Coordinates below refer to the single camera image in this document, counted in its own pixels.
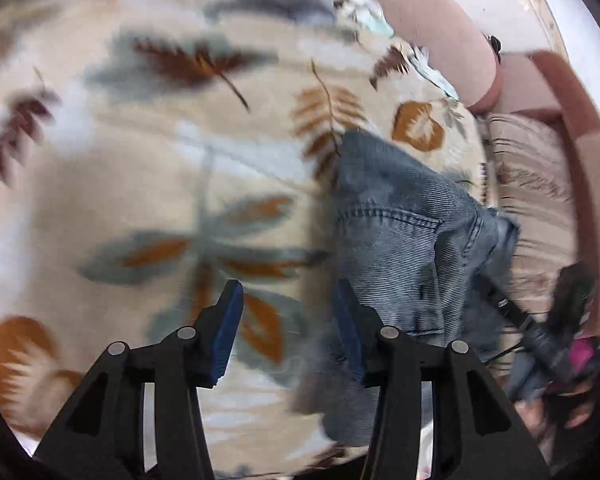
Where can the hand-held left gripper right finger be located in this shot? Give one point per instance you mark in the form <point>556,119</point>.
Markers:
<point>349,327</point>

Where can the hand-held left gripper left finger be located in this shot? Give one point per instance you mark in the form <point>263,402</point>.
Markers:
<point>230,322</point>

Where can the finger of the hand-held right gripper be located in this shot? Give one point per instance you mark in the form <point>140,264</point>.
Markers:
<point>505,305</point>

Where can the blue denim pants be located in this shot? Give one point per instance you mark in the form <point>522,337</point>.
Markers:
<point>395,240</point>

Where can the striped beige patterned cushion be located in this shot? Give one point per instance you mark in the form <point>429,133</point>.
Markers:
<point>530,175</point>

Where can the leaf printed beige blanket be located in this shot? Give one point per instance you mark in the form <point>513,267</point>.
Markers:
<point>130,160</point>

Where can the reddish brown sofa armrest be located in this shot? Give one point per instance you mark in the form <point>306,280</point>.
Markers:
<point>575,110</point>

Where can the white teal crumpled cloth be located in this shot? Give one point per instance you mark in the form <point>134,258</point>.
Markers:
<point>432,72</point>
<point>365,10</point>

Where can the small black object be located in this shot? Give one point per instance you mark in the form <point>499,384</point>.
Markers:
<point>495,46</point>

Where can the pink sofa backrest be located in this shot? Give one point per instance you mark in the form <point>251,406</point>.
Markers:
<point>430,0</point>

